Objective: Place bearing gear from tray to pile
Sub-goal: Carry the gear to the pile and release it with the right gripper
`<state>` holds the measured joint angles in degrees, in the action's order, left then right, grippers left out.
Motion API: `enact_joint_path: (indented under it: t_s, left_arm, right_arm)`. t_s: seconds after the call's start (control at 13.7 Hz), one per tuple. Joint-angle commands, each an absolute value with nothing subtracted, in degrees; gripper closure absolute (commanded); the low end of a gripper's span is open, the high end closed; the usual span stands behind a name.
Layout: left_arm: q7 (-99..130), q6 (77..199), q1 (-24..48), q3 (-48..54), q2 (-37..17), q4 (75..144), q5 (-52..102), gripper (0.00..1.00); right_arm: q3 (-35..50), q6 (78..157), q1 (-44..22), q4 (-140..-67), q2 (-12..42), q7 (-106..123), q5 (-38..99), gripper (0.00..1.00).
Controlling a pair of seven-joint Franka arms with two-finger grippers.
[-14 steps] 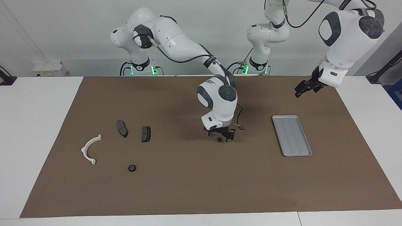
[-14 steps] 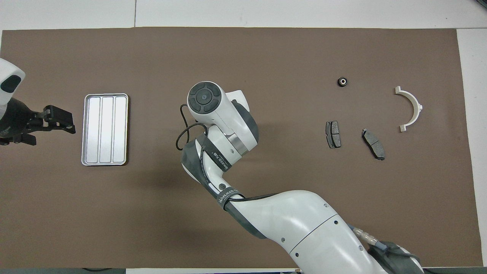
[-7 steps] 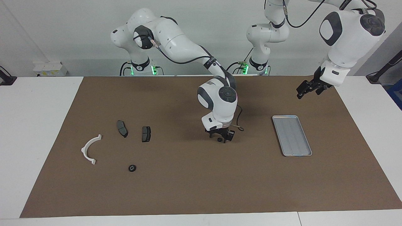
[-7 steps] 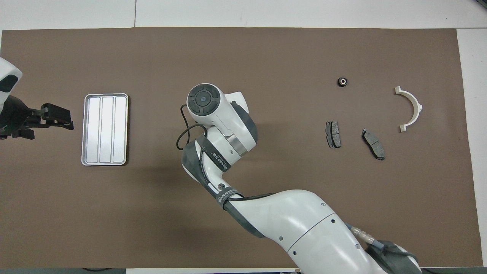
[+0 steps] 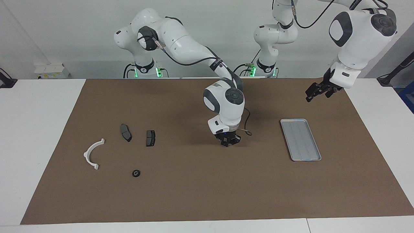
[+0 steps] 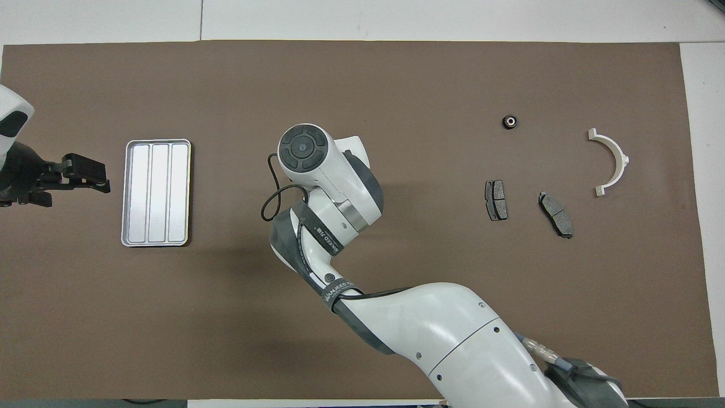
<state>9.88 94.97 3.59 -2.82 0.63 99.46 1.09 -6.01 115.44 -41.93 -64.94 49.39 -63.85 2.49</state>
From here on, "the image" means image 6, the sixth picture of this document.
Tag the brown table mat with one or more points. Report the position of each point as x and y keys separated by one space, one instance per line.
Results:
x=368 y=85

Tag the curved dark brake pad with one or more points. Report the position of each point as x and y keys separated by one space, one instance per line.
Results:
x=556 y=214

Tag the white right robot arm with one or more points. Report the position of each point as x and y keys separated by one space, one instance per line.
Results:
x=442 y=328

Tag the silver metal tray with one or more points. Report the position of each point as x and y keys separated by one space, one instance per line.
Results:
x=156 y=192

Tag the rectangular dark brake pad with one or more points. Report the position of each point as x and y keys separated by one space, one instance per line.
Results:
x=496 y=199

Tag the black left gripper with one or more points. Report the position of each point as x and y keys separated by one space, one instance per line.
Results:
x=25 y=170

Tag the white semicircular plastic bracket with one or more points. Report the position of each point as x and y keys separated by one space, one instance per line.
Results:
x=617 y=156

